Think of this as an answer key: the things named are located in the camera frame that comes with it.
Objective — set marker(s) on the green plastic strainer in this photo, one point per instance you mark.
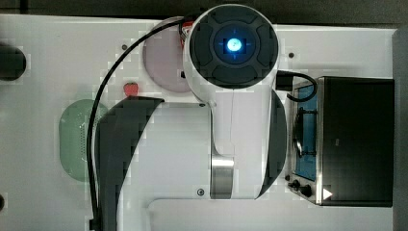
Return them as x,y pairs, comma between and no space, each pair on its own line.
73,130

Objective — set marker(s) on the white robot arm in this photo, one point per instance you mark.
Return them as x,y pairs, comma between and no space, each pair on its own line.
228,144

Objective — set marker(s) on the pink round plate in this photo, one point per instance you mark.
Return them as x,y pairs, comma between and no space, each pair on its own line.
163,60

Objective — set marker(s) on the red toy strawberry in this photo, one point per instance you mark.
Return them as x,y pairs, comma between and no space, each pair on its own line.
131,89

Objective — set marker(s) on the black toaster oven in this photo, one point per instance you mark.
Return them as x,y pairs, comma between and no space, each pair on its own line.
342,142

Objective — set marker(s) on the black cylindrical cup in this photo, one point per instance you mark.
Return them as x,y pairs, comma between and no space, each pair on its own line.
12,63

